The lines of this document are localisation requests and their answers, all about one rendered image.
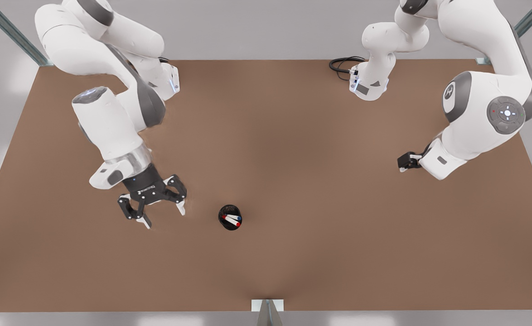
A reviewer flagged black pen holder cup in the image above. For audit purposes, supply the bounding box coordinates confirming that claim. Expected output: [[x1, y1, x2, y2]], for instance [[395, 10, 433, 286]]
[[218, 204, 243, 231]]

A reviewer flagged black cable loop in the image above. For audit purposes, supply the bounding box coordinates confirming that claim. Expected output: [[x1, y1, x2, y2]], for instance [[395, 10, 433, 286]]
[[329, 56, 367, 82]]

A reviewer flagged silver frame post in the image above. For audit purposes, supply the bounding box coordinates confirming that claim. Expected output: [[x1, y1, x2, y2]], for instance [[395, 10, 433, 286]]
[[476, 0, 532, 65], [0, 0, 53, 67], [251, 299, 285, 326]]

